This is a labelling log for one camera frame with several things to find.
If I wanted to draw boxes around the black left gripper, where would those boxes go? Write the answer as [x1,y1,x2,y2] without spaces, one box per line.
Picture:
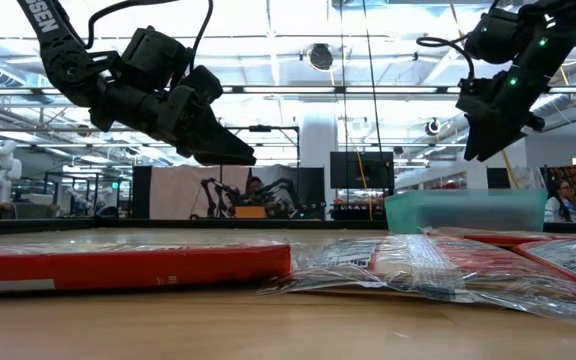
[91,79,258,167]

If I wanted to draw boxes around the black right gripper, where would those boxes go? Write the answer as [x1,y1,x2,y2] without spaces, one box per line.
[464,67,545,162]

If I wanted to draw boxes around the red popcorn bag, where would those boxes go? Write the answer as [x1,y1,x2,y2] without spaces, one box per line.
[421,225,576,247]
[511,237,576,296]
[0,238,293,295]

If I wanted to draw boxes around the pile of clear-wrapped red packets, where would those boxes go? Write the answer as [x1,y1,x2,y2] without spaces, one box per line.
[257,232,576,329]

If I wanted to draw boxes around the person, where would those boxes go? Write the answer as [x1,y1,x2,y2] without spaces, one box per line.
[240,174,270,208]
[543,179,576,224]

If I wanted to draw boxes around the white curtain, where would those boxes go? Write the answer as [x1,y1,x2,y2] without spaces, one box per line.
[148,164,252,221]

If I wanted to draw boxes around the orange box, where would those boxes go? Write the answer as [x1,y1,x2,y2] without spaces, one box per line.
[232,205,268,220]

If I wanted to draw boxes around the teal plastic basket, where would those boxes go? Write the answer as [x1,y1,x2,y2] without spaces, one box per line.
[384,188,549,235]

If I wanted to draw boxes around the black partition panel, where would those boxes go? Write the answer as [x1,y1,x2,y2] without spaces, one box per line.
[131,164,154,220]

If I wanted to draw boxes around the white pillar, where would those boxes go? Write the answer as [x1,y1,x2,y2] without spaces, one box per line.
[299,110,340,221]

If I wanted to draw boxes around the black monitor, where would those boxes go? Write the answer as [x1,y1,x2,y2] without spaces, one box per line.
[329,150,396,191]

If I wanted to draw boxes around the round black ceiling fixture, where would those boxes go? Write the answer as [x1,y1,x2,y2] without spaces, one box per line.
[306,42,335,72]

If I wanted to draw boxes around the shelf with red goods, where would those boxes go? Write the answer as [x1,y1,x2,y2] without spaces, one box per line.
[330,188,388,221]

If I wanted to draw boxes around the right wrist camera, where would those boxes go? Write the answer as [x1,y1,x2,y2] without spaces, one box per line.
[455,77,489,115]

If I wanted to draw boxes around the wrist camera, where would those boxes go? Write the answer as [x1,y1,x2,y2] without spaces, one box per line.
[157,64,225,132]
[455,77,489,115]

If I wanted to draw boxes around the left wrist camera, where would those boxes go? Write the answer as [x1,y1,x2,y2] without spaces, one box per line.
[157,64,225,132]

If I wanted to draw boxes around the black aluminium table frame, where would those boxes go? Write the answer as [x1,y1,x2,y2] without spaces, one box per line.
[0,217,576,238]

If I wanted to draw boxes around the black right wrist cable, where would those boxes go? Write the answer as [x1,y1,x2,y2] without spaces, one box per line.
[416,35,477,84]

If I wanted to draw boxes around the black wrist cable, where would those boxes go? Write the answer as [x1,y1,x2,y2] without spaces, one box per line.
[416,35,477,84]
[187,0,215,69]

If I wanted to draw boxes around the black hanging cable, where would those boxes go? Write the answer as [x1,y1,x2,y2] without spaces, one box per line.
[361,0,386,197]

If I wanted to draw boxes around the yellow hanging cable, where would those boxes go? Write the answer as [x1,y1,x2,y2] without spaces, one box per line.
[348,132,375,222]

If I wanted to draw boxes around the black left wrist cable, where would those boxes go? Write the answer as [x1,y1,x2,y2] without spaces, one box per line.
[187,0,215,69]

